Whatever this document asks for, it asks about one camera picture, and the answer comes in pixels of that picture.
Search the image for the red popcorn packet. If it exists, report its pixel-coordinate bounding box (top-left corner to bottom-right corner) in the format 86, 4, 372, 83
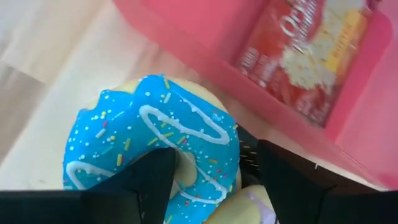
234, 0, 374, 129

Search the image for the purple frosted toy donut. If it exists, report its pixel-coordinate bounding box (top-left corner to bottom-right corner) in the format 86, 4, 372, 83
203, 184, 278, 224

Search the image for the pink plastic bin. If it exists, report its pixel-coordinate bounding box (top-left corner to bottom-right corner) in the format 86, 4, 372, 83
113, 0, 398, 191

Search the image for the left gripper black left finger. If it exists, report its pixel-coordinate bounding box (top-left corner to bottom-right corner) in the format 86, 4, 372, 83
0, 147, 178, 224

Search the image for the blue frosted toy donut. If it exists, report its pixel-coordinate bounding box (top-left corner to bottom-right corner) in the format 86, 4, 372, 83
62, 73, 243, 224

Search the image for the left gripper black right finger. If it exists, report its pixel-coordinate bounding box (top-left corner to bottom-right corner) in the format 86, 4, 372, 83
257, 139, 398, 224

